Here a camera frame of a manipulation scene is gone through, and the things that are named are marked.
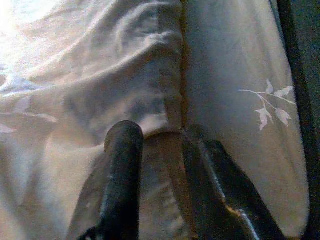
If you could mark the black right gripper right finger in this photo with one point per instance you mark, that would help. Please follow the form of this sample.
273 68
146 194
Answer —
217 195

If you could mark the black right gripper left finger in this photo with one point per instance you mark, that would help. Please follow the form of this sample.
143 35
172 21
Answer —
122 187

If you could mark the grey floral duvet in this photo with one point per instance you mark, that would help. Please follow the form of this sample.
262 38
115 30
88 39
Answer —
100 75

